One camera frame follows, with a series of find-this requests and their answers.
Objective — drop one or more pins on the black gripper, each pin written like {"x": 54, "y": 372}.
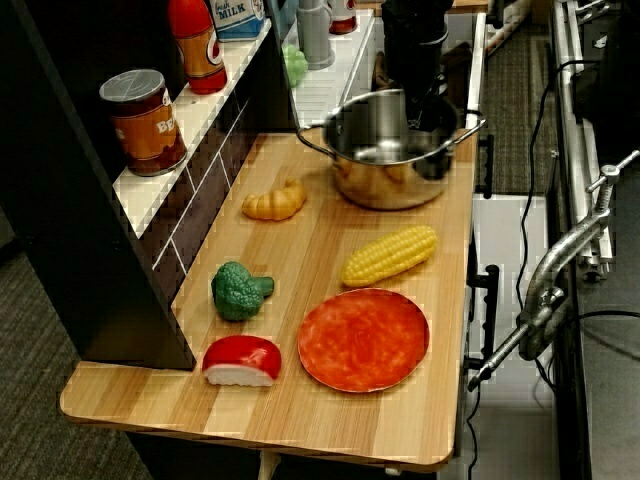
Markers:
{"x": 417, "y": 67}

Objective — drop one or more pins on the stainless steel pot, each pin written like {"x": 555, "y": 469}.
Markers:
{"x": 385, "y": 175}

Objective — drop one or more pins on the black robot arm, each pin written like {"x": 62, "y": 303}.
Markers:
{"x": 412, "y": 20}

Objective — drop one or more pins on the toy kitchen sink basin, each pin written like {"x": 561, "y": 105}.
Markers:
{"x": 362, "y": 60}

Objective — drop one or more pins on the red and white toy can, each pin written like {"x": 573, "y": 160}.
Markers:
{"x": 343, "y": 17}

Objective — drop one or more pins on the grey toy faucet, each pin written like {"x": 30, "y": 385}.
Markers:
{"x": 315, "y": 35}

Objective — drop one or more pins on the light green toy vegetable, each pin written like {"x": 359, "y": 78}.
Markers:
{"x": 295, "y": 65}

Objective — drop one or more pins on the yellow toy corn cob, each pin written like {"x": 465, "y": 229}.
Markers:
{"x": 390, "y": 255}

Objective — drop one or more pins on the toy croissant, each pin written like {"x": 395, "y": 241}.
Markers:
{"x": 275, "y": 202}

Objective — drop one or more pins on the toy milk carton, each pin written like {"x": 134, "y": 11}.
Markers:
{"x": 235, "y": 20}

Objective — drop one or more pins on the metal c-clamp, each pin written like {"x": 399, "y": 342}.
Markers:
{"x": 550, "y": 280}

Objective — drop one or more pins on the red toy ketchup bottle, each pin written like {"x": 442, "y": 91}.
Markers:
{"x": 200, "y": 50}

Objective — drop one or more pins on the orange round plate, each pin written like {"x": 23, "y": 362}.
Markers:
{"x": 364, "y": 340}

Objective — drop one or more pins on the green toy broccoli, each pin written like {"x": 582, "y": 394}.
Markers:
{"x": 237, "y": 292}

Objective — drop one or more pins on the toy beans can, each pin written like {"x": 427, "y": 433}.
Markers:
{"x": 145, "y": 130}

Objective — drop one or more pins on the red toy tuna sushi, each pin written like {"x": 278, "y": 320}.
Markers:
{"x": 242, "y": 357}

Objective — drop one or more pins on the black toy kitchen shelf unit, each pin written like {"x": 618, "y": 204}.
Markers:
{"x": 75, "y": 210}

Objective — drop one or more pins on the aluminium frame rail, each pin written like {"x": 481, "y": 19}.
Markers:
{"x": 575, "y": 150}

